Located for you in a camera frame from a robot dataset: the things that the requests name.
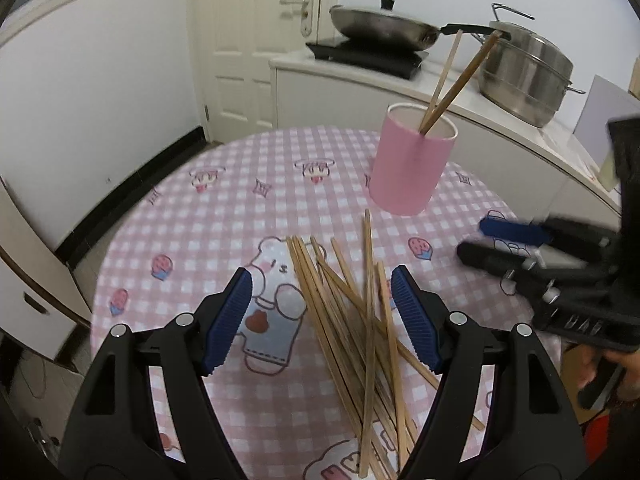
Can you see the white panel door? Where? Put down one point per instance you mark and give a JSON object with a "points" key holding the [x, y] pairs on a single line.
{"points": [[240, 35]]}

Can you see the black induction cooker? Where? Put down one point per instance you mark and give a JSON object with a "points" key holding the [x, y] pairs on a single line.
{"points": [[365, 57]]}

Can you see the red cloth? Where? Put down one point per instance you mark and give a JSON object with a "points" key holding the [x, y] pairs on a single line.
{"points": [[615, 445]]}

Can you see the white board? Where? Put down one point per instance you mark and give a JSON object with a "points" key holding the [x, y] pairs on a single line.
{"points": [[600, 110]]}

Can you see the wooden chopstick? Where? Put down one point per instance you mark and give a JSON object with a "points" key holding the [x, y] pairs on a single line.
{"points": [[446, 70], [470, 72]]}

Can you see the pink checked cartoon tablecloth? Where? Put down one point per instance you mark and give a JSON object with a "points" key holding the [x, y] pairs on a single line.
{"points": [[200, 240]]}

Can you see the steel wok with lid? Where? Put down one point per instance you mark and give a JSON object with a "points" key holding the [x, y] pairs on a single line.
{"points": [[385, 27]]}

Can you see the steel steamer pot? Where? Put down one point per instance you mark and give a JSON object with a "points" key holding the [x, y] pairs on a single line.
{"points": [[525, 75]]}

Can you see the white kitchen counter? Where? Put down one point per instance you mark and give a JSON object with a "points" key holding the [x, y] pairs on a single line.
{"points": [[320, 100]]}

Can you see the pink cup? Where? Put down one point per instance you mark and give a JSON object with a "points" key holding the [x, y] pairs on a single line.
{"points": [[410, 170]]}

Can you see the white cabinet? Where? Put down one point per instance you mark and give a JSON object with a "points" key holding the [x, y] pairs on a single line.
{"points": [[30, 300]]}

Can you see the bundle of wooden chopsticks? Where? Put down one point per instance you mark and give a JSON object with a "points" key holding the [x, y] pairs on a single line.
{"points": [[370, 310]]}

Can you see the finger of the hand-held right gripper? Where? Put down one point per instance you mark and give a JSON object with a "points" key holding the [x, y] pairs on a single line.
{"points": [[510, 231], [492, 259]]}

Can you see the person's right hand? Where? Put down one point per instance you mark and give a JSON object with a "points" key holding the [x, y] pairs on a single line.
{"points": [[584, 367]]}

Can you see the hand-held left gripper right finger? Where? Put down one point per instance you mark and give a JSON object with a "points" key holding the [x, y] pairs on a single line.
{"points": [[414, 325]]}

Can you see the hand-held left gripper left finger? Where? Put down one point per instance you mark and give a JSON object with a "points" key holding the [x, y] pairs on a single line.
{"points": [[229, 322]]}

